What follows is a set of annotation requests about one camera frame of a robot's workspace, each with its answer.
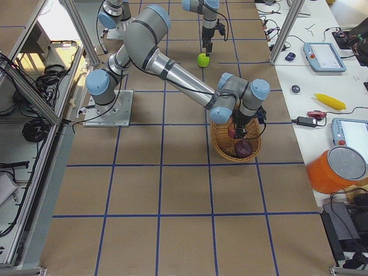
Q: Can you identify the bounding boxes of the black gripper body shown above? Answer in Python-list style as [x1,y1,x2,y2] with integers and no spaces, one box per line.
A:
[202,26,215,48]
[232,109,254,129]

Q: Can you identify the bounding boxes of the red yellow apple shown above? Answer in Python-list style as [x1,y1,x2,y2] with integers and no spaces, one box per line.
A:
[228,123,237,139]

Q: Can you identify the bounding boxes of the dark red apple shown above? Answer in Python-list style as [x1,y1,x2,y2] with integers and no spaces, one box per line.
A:
[234,140,252,158]

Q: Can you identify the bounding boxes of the green apple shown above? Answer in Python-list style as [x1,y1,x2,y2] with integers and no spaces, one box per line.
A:
[197,53,210,68]

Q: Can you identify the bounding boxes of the wicker basket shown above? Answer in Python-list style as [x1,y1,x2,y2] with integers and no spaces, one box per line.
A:
[210,116,261,163]

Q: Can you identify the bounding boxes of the round grey puck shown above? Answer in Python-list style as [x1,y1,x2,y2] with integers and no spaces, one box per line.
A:
[291,85,301,94]

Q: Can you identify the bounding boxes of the red small tool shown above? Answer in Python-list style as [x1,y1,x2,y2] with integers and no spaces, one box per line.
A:
[307,110,327,121]

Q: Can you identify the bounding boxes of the dark checkered pouch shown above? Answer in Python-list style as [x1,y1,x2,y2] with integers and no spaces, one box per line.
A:
[285,52,296,62]

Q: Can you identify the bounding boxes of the yellow toy corn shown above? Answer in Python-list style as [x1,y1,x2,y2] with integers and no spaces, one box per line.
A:
[314,93,346,111]

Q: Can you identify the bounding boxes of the orange round object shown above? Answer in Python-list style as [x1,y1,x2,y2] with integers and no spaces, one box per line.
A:
[306,146,367,194]

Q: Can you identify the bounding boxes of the blue teach pendant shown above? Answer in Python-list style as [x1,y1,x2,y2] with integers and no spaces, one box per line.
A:
[331,118,367,153]
[303,43,346,72]

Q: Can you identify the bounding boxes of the right frame post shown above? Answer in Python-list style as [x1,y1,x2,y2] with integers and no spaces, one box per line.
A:
[269,0,305,66]

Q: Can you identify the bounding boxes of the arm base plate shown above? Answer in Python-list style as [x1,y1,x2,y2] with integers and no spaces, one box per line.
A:
[104,24,126,40]
[83,90,134,128]

